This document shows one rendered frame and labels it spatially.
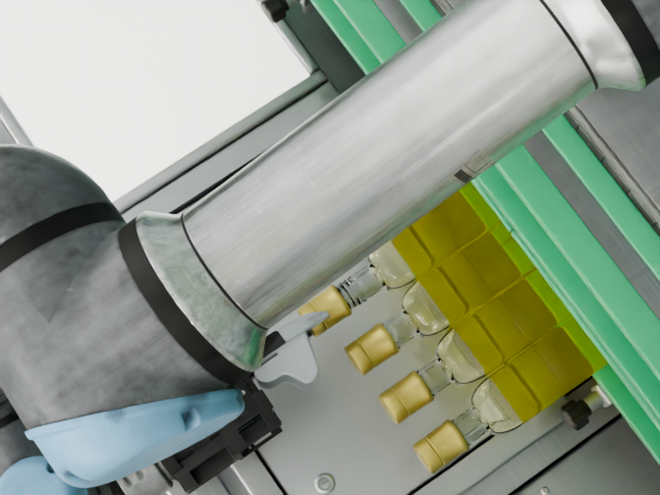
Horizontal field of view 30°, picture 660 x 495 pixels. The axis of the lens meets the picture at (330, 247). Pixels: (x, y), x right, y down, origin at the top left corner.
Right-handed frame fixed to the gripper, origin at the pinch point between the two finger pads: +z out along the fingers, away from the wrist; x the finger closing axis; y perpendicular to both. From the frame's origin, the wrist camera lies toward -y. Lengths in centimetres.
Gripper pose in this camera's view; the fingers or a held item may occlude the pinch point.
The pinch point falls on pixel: (312, 318)
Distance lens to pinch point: 123.2
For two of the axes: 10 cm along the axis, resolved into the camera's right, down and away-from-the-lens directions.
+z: 8.2, -5.5, 1.5
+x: 0.1, -2.4, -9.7
